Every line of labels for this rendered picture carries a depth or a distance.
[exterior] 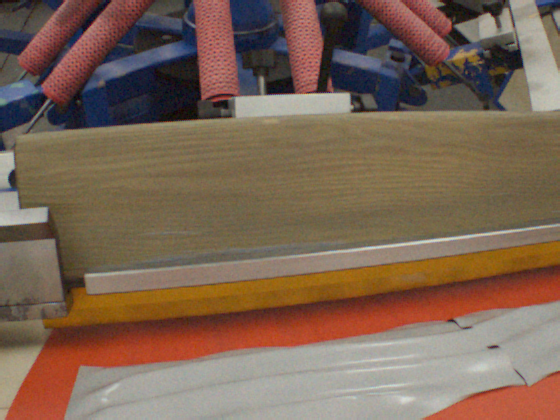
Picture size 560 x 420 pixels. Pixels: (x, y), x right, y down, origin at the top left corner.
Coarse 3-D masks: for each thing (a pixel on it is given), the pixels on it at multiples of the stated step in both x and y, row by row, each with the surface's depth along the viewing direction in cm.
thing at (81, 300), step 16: (464, 256) 28; (480, 256) 29; (496, 256) 29; (512, 256) 29; (336, 272) 27; (352, 272) 27; (368, 272) 27; (384, 272) 27; (400, 272) 28; (80, 288) 24; (176, 288) 25; (192, 288) 25; (208, 288) 26; (224, 288) 26; (240, 288) 26; (256, 288) 26; (272, 288) 26; (288, 288) 26; (80, 304) 24; (96, 304) 24; (112, 304) 25; (128, 304) 25
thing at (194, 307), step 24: (480, 264) 29; (504, 264) 29; (528, 264) 30; (552, 264) 30; (312, 288) 27; (336, 288) 27; (360, 288) 27; (384, 288) 28; (408, 288) 28; (72, 312) 24; (96, 312) 25; (120, 312) 25; (144, 312) 25; (168, 312) 25; (192, 312) 26; (216, 312) 26
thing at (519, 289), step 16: (528, 272) 31; (544, 272) 31; (432, 288) 30; (448, 288) 30; (464, 288) 29; (480, 288) 29; (496, 288) 29; (512, 288) 29; (528, 288) 29; (544, 288) 28; (432, 304) 27; (448, 304) 27; (464, 304) 27; (480, 304) 27; (496, 304) 27; (512, 304) 26; (528, 304) 26; (544, 384) 18
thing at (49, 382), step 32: (160, 320) 27; (192, 320) 27; (224, 320) 27; (256, 320) 27; (288, 320) 26; (320, 320) 26; (352, 320) 26; (384, 320) 26; (416, 320) 25; (64, 352) 23; (96, 352) 23; (128, 352) 23; (160, 352) 23; (192, 352) 23; (32, 384) 20; (64, 384) 20; (32, 416) 18; (64, 416) 18; (448, 416) 17; (480, 416) 17; (512, 416) 17; (544, 416) 16
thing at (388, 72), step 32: (192, 0) 122; (320, 0) 118; (352, 0) 111; (128, 32) 102; (352, 32) 115; (128, 64) 86; (160, 64) 88; (352, 64) 92; (384, 64) 87; (416, 64) 95; (96, 96) 77; (128, 96) 87; (384, 96) 88; (416, 96) 90
